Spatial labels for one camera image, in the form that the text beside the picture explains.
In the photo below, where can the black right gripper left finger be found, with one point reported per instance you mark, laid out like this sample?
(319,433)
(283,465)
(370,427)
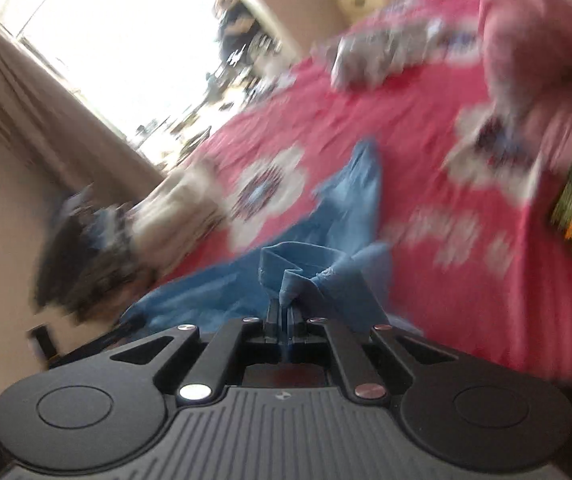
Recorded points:
(206,379)

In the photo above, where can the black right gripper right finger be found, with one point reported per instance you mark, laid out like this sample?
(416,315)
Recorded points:
(330,343)

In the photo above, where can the light blue t-shirt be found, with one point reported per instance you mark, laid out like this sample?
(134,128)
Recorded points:
(330,263)

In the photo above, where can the cluttered clothes pile on bicycle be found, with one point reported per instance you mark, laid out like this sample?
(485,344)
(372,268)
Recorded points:
(250,55)

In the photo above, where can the pink floral bed blanket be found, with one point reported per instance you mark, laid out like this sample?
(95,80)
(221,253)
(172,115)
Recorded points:
(475,265)

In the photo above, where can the black dark garment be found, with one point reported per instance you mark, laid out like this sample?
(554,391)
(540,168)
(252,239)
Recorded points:
(88,267)

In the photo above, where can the beige crumpled garment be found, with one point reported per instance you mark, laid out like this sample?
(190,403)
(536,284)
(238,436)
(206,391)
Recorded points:
(168,224)

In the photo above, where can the brown curtain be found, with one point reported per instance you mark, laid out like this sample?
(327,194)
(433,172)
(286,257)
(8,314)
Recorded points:
(54,133)

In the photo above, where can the grey white crumpled garment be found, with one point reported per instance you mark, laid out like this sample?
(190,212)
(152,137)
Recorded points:
(366,59)

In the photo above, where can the pink folded quilt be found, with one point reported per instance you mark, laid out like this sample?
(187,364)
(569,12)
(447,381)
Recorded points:
(527,51)

